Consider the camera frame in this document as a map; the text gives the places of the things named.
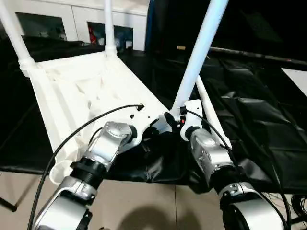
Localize tangled black floor cables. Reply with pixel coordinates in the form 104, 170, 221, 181
291, 194, 307, 216

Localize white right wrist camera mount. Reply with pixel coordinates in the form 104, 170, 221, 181
177, 99, 204, 141

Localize white plastic table leg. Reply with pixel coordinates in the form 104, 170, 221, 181
195, 75, 233, 149
102, 0, 118, 57
0, 0, 36, 71
171, 0, 230, 113

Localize black left camera cable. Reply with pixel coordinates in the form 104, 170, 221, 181
27, 103, 145, 230

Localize black metal table frame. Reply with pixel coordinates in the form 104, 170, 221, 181
0, 165, 41, 213

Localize white glass-door cabinet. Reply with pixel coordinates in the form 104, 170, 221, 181
14, 0, 149, 52

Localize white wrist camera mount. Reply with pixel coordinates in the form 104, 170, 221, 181
122, 105, 161, 148
177, 99, 204, 141

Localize white plastic table top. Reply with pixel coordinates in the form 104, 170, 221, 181
19, 51, 179, 185

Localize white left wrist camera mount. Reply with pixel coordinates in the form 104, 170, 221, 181
122, 105, 161, 148

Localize black metal stand leg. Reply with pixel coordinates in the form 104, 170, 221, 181
291, 215, 307, 225

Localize long black rod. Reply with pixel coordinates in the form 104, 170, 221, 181
208, 46, 307, 64

